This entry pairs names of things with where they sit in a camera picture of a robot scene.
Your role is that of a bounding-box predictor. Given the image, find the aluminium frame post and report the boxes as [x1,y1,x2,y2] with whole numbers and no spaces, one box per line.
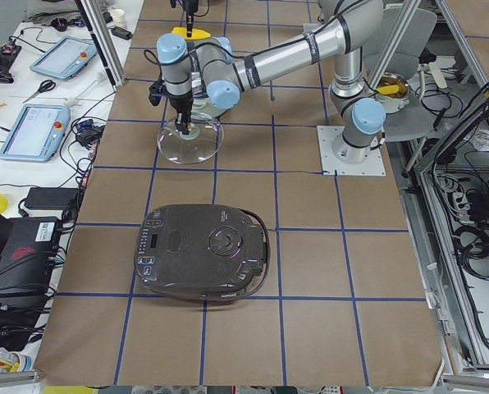
[75,0,125,88]

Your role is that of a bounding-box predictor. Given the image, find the glass pot lid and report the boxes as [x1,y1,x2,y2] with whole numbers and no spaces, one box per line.
[158,112,224,164]

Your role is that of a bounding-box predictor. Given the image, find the lower blue teach pendant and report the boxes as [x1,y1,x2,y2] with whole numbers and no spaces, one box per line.
[0,103,71,163]

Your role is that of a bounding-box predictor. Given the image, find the paper cup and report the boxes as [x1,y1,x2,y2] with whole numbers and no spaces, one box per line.
[110,8,127,28]

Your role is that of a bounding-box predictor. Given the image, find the black handled scissors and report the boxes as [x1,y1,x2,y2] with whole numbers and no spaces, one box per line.
[23,79,57,103]

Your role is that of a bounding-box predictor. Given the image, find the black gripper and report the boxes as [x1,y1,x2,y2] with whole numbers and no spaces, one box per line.
[171,94,194,121]
[182,0,199,25]

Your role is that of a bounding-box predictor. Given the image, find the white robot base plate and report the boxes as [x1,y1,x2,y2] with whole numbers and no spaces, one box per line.
[317,126,386,176]

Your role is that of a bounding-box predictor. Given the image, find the black power adapter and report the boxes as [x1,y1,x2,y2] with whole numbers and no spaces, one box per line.
[24,187,77,210]

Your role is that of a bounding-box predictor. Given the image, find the yellow corn cob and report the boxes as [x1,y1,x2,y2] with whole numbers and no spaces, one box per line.
[171,26,212,40]

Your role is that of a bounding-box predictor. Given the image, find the dark brown rice cooker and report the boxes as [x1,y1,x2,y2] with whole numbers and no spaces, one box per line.
[134,204,270,301]

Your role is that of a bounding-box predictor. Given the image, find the black computer case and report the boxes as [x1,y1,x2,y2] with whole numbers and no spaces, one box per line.
[0,216,62,309]

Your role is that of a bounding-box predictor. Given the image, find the upper blue teach pendant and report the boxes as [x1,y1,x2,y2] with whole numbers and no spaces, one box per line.
[30,37,97,80]

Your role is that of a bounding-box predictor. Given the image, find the metal bowl with yellow items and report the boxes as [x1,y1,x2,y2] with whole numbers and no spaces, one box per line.
[376,73,410,114]

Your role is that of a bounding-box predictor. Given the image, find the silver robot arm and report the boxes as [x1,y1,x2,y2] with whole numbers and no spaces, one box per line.
[149,1,384,131]

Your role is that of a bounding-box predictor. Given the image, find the blue teach pendant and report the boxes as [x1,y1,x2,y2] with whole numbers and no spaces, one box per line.
[30,37,97,80]
[0,103,71,163]

